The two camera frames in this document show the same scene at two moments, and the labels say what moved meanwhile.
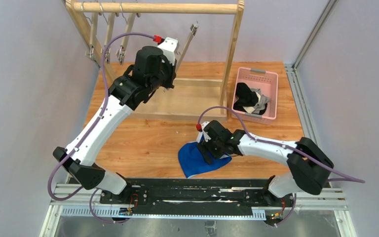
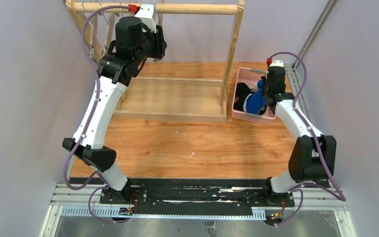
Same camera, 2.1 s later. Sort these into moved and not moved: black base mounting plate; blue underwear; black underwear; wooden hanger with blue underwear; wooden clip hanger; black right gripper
Moved: blue underwear; black right gripper; wooden hanger with blue underwear
Not moved: wooden clip hanger; black base mounting plate; black underwear
